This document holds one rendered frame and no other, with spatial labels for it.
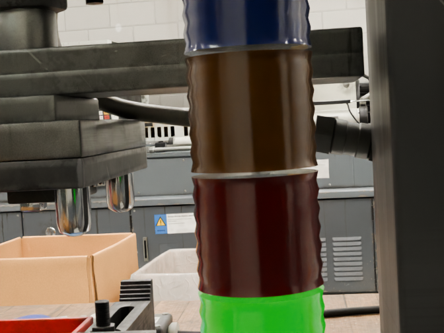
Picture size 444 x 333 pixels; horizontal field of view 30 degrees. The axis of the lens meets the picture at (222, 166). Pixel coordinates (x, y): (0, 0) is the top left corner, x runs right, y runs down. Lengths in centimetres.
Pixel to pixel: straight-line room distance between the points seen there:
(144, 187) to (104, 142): 463
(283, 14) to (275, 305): 8
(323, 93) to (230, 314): 531
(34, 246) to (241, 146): 321
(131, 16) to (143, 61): 675
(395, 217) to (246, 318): 22
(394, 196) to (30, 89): 21
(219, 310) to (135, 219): 491
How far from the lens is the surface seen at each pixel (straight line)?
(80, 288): 281
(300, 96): 24
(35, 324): 82
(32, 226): 536
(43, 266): 284
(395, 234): 44
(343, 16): 696
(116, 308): 76
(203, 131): 24
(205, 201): 24
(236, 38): 23
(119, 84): 47
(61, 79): 48
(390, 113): 44
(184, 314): 105
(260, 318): 24
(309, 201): 24
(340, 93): 553
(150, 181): 510
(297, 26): 24
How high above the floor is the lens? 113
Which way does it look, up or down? 3 degrees down
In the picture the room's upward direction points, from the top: 3 degrees counter-clockwise
